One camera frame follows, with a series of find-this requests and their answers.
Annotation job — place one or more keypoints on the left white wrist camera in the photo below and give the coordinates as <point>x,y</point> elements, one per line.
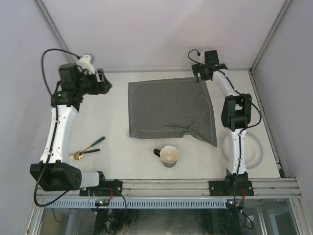
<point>86,63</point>

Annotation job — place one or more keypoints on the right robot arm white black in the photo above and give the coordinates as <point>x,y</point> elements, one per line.
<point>235,117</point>

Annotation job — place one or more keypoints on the dark mug cream inside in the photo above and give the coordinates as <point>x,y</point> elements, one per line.
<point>168,155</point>

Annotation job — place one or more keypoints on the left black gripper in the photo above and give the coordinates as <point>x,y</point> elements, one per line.
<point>101,87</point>

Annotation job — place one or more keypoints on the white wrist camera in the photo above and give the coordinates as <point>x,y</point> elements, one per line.
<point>86,63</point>
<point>202,57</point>

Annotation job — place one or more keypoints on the blue slotted cable duct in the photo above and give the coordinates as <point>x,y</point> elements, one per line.
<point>119,203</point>

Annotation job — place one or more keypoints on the white bowl plate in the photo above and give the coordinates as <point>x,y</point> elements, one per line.
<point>253,150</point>

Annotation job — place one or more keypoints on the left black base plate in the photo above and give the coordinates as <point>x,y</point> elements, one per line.
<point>104,189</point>

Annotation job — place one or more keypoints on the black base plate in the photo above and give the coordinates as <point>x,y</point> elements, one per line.
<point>104,189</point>
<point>222,188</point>

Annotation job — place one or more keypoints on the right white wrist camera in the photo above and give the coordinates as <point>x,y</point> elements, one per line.
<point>202,57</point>

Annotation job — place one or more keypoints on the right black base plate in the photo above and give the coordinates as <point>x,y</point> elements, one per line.
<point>222,188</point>

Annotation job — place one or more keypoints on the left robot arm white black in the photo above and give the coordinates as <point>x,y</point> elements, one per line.
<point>53,171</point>

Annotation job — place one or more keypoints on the grey cloth napkin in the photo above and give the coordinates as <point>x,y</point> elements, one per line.
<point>171,108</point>

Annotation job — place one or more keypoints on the gold spoon green handle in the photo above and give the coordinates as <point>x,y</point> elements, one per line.
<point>79,154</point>

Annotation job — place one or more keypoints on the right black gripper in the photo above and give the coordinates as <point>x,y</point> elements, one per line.
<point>197,68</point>

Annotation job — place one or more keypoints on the gold fork green handle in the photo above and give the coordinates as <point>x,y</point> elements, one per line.
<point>89,151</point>

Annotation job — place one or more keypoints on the aluminium front rail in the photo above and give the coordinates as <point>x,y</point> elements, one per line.
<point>199,188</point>

